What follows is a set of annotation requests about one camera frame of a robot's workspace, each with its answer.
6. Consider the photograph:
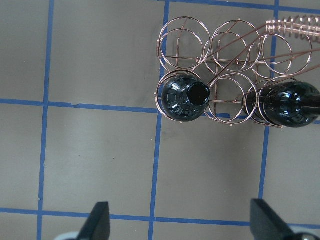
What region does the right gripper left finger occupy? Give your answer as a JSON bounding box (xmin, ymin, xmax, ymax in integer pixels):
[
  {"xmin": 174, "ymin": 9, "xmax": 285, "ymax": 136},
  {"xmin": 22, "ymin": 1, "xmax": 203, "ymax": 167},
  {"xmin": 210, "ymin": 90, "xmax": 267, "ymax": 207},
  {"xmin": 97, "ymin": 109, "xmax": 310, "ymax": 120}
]
[{"xmin": 76, "ymin": 201, "xmax": 111, "ymax": 240}]

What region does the copper wire wine basket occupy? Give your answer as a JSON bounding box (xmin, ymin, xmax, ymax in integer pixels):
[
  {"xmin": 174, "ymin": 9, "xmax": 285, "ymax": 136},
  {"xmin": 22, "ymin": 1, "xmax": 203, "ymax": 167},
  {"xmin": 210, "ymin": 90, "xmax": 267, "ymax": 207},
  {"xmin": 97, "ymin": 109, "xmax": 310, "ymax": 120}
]
[{"xmin": 154, "ymin": 15, "xmax": 320, "ymax": 128}]

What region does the dark wine bottle in basket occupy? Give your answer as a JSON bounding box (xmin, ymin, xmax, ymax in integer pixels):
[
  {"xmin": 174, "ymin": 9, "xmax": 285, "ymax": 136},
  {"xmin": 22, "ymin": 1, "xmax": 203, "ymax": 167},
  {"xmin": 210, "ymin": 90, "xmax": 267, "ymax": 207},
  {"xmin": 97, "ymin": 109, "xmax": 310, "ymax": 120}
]
[{"xmin": 161, "ymin": 74, "xmax": 211, "ymax": 122}]

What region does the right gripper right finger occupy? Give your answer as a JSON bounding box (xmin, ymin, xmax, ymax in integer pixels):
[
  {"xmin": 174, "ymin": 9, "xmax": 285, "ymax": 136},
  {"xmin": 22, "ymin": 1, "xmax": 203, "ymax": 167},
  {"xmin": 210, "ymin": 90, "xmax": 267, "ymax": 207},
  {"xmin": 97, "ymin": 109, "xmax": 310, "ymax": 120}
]
[{"xmin": 250, "ymin": 199, "xmax": 295, "ymax": 240}]

